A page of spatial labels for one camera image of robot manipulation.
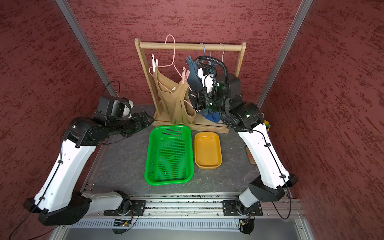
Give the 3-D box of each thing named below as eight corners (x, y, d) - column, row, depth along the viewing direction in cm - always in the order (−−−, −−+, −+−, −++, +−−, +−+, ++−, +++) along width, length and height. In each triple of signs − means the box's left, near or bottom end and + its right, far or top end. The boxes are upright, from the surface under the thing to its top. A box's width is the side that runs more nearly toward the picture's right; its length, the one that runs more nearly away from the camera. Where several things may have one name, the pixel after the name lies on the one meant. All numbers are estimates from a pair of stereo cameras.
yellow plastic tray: (193, 170, 89) (193, 165, 84) (194, 137, 104) (194, 131, 99) (222, 170, 89) (224, 165, 84) (218, 137, 104) (220, 131, 99)
